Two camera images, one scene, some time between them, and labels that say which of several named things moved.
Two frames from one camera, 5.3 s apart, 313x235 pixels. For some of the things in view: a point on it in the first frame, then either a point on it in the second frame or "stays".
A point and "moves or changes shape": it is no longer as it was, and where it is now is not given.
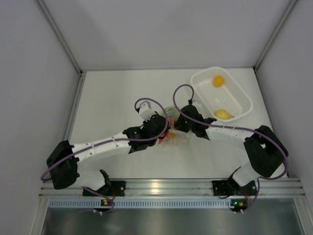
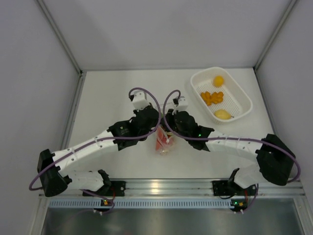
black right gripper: (180, 125) to (170, 116)
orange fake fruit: (171, 135) to (215, 97)
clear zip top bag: (175, 136) moves or changes shape
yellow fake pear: (223, 114) stays
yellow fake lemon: (218, 81) stays
